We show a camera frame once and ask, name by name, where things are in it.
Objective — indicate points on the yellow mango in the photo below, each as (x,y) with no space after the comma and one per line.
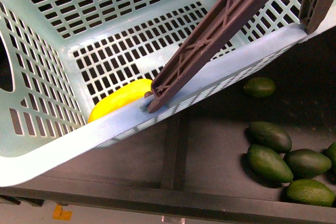
(123,96)

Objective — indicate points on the light blue plastic basket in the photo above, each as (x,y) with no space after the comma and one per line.
(66,55)

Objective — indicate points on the black avocado tray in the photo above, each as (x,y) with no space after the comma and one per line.
(192,167)

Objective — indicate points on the green avocado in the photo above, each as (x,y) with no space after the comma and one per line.
(331,154)
(259,87)
(271,136)
(310,192)
(268,164)
(306,163)

